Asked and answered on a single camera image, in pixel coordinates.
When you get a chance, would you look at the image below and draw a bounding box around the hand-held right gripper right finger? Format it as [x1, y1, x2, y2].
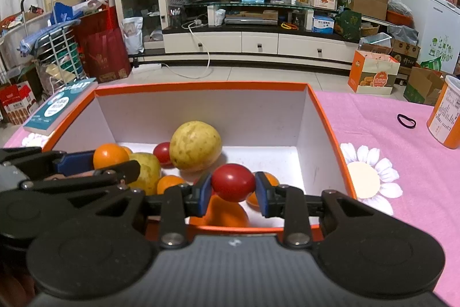
[254, 171, 378, 250]

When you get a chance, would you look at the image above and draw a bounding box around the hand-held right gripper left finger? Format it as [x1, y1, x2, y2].
[88, 172, 213, 250]

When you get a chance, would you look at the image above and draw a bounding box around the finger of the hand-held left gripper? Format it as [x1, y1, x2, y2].
[0, 147, 96, 178]
[20, 159, 141, 194]

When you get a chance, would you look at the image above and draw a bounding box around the red tomato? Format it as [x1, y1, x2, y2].
[211, 164, 256, 203]
[153, 142, 173, 168]

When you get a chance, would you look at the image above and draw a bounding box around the yellow passion fruit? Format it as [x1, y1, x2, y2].
[127, 152, 162, 196]
[169, 121, 222, 173]

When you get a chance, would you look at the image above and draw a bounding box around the orange cardboard box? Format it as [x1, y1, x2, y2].
[42, 81, 358, 239]

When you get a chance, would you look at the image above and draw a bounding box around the teal book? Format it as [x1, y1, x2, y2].
[23, 77, 98, 135]

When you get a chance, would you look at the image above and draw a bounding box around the red white carton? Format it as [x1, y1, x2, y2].
[0, 81, 38, 126]

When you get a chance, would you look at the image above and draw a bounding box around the red gift bag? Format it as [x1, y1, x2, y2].
[80, 27, 132, 84]
[74, 7, 119, 38]

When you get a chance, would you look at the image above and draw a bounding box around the light blue folded cloth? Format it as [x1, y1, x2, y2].
[19, 19, 81, 54]

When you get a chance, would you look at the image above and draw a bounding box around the translucent storage bin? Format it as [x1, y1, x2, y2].
[0, 10, 51, 70]

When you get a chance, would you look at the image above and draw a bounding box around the white pouch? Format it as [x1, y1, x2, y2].
[121, 16, 144, 54]

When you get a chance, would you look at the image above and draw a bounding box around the blue bag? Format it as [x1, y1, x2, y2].
[49, 2, 83, 25]

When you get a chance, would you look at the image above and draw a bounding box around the white television cabinet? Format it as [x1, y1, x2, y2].
[162, 0, 363, 68]

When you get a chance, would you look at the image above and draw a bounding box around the black pen holder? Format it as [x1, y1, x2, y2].
[169, 8, 184, 29]

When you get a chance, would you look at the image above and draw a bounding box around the orange white gift bag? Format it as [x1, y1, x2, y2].
[347, 50, 400, 95]

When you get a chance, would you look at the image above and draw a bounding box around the silver disc player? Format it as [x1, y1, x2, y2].
[225, 15, 279, 25]

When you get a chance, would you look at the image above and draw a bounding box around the white router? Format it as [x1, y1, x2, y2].
[207, 5, 226, 26]

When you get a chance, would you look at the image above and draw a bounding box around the blue white box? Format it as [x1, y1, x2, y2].
[312, 16, 336, 33]

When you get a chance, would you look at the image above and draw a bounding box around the dark green gift bag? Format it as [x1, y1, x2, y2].
[333, 10, 362, 43]

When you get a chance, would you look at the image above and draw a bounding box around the green printed cardboard box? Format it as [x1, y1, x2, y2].
[403, 67, 446, 105]

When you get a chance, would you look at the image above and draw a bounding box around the clear plastic bin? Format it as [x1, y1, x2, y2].
[359, 33, 392, 56]

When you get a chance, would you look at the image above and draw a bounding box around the wicker basket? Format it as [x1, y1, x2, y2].
[360, 23, 380, 38]

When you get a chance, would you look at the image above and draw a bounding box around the orange white canister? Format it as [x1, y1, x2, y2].
[426, 75, 460, 150]

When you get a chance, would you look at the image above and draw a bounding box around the brown printed cardboard box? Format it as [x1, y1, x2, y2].
[390, 39, 421, 75]

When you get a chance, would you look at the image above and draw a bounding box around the grey plastic bag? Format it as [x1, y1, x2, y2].
[387, 24, 419, 46]

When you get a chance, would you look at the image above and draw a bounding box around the orange basin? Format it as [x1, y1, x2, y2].
[386, 9, 414, 27]

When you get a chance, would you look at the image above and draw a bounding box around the white freezer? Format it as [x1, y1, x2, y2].
[397, 0, 460, 72]

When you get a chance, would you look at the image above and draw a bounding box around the wire shopping trolley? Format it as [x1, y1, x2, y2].
[20, 0, 89, 94]

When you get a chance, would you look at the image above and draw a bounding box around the white cable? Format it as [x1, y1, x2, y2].
[163, 21, 211, 78]

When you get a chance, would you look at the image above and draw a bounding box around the black hair tie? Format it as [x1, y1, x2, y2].
[397, 114, 417, 129]

